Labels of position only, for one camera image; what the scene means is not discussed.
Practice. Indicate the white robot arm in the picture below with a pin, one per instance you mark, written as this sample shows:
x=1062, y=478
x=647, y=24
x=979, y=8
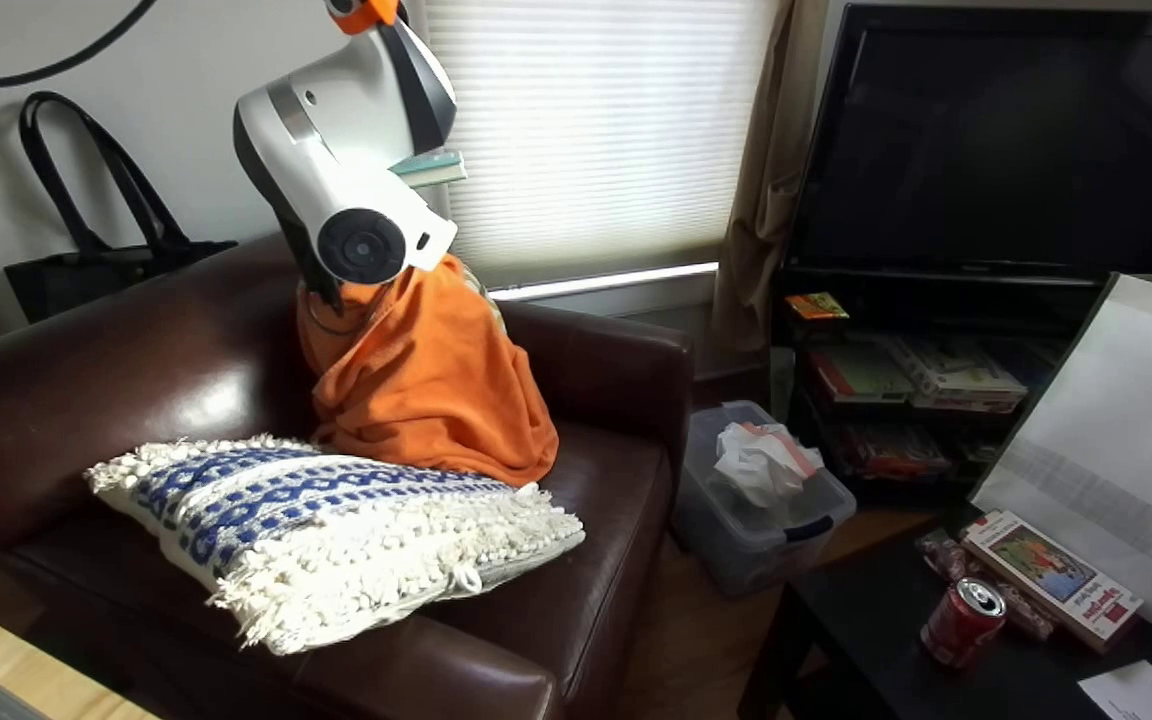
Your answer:
x=321, y=144

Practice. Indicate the orange towel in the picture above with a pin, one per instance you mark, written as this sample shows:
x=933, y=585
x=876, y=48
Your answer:
x=429, y=372

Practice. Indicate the reddish book stack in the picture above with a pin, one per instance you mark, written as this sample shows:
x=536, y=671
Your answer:
x=860, y=372

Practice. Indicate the pale book stack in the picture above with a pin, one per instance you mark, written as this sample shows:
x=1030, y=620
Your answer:
x=964, y=382

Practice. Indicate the brown leather sofa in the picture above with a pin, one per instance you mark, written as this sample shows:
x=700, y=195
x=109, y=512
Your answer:
x=71, y=384

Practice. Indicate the white window sill strip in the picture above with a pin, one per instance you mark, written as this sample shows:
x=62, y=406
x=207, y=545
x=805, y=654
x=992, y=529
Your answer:
x=602, y=281

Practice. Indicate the crumpled white plastic bag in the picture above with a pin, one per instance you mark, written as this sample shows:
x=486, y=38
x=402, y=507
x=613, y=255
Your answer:
x=765, y=465

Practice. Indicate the white window blind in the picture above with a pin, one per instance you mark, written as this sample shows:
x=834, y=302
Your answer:
x=602, y=135

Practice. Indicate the yellow sticky note pad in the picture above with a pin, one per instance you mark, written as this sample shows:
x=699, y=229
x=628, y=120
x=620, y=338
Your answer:
x=819, y=306

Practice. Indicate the grey plastic storage bin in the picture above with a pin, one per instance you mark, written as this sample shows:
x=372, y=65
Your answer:
x=749, y=542

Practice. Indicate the beige curtain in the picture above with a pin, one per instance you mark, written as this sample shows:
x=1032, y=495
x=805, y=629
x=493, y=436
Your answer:
x=769, y=202

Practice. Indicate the blue white fringed pillow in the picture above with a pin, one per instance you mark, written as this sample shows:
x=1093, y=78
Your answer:
x=311, y=532

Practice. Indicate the dark red shelf item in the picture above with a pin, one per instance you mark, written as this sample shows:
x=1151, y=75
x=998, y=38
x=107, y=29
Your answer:
x=896, y=455

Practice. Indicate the black television stand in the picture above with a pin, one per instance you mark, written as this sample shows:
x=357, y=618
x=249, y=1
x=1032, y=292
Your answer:
x=949, y=302

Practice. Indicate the black coffee table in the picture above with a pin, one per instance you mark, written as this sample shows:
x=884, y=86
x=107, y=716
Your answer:
x=870, y=654

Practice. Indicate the red soda can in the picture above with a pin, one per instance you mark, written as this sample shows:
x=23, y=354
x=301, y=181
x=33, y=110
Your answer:
x=961, y=620

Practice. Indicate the black flat screen television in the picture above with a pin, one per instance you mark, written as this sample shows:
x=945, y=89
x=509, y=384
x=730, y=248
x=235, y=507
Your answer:
x=1002, y=144

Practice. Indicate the white red game box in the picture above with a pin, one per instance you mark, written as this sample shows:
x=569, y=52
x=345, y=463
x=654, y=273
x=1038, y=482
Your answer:
x=1052, y=576

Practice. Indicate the large white paper bag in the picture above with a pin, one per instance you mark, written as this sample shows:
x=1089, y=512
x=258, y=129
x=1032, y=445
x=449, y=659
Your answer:
x=1123, y=441

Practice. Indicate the light wooden table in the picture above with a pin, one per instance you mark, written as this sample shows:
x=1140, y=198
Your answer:
x=11, y=661

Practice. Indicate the white paper sheet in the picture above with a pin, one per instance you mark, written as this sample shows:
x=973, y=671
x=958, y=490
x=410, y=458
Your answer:
x=1139, y=692

